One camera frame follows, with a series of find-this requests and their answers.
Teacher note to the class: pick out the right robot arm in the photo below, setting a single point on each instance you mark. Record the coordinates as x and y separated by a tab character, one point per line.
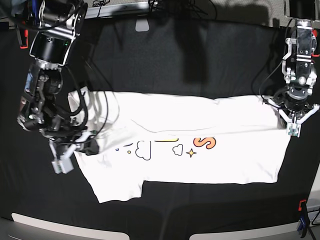
60	22

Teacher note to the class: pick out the black table cloth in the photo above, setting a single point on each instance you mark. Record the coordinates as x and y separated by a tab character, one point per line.
184	57

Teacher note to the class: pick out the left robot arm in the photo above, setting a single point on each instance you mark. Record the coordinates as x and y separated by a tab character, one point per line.
297	64

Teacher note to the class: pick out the red black clamp left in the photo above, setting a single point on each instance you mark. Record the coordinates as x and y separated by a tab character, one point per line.
22	36

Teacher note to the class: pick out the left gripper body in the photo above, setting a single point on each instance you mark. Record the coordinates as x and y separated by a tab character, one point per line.
287	104

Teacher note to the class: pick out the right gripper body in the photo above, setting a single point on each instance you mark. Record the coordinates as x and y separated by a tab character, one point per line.
66	136

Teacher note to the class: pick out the red blue clamp bottom right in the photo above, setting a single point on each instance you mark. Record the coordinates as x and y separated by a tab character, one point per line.
304	221

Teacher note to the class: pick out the grey cloth clip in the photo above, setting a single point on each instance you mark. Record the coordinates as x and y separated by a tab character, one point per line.
142	25

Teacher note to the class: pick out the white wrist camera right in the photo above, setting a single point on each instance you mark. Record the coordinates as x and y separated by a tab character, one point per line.
62	160

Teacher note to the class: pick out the white printed t-shirt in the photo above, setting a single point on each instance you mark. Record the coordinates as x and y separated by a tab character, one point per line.
179	139

